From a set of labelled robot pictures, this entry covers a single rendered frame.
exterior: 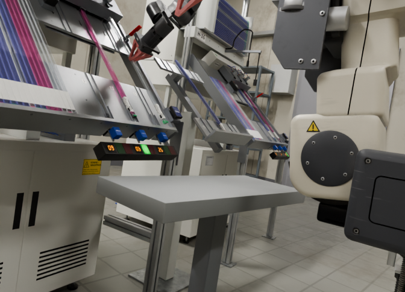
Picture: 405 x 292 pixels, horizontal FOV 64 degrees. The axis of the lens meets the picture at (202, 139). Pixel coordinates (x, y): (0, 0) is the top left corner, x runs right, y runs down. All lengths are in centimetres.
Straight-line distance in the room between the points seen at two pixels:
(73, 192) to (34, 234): 19
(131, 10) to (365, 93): 482
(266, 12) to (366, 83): 552
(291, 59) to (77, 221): 103
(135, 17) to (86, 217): 423
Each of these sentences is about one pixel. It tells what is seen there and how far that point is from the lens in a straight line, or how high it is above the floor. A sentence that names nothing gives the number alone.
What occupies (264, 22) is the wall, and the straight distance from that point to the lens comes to 609.
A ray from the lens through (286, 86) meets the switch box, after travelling 526.
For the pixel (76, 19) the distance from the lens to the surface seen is 130.
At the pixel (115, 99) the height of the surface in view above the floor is 80.
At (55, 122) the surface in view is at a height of 71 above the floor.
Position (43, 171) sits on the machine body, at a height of 52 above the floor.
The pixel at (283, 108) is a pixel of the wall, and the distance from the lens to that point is 545.
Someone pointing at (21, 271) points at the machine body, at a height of 18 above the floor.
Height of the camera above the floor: 74
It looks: 2 degrees down
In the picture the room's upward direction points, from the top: 9 degrees clockwise
